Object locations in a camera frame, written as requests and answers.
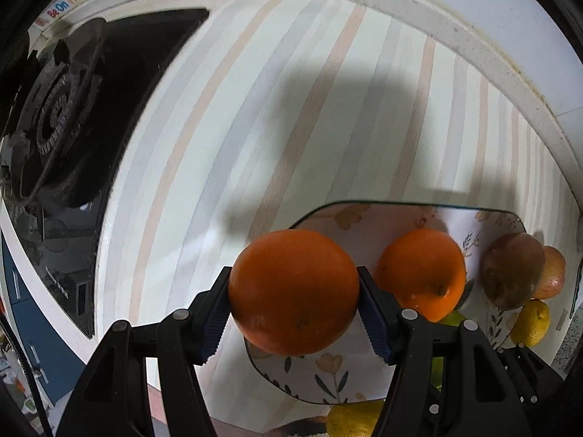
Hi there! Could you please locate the orange with stem mark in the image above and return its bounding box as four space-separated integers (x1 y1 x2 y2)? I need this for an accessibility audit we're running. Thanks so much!
374 228 467 323

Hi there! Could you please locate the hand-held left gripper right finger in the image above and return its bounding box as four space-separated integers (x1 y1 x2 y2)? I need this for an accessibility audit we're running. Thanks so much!
357 266 533 437

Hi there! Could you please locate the yellow lemon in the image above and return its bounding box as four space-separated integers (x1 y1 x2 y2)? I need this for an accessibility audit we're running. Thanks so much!
509 299 551 347
325 399 388 437

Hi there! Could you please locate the large orange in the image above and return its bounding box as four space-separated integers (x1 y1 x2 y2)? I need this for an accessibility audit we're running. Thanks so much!
228 230 361 357

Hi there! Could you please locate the black stove burner grate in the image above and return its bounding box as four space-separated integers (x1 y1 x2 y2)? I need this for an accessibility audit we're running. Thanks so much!
8 17 109 202

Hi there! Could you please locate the blue cabinet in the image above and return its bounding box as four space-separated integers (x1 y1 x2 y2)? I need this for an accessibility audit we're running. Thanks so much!
0 236 74 403

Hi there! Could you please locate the black glass gas stove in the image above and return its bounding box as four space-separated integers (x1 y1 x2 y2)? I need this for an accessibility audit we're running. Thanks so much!
0 7 211 340

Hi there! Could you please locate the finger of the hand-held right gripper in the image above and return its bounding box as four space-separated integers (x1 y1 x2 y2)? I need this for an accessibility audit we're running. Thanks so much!
496 345 566 406

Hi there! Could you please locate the striped table mat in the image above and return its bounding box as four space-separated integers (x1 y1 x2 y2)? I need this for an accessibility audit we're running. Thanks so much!
93 0 575 433

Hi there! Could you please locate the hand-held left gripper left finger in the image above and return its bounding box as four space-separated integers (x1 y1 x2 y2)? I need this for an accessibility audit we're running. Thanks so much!
55 266 233 437

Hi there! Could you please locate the green fruit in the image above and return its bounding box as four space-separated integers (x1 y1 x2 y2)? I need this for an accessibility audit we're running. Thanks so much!
430 311 466 390

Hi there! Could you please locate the pale orange fruit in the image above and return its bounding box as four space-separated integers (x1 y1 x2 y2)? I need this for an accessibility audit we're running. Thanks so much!
532 246 567 300

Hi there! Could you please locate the floral glass tray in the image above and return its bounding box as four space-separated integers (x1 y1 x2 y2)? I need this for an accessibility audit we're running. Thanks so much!
243 200 525 405

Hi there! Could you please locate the reddish brown mango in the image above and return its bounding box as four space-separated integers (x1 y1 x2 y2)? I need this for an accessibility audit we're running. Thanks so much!
482 232 546 311

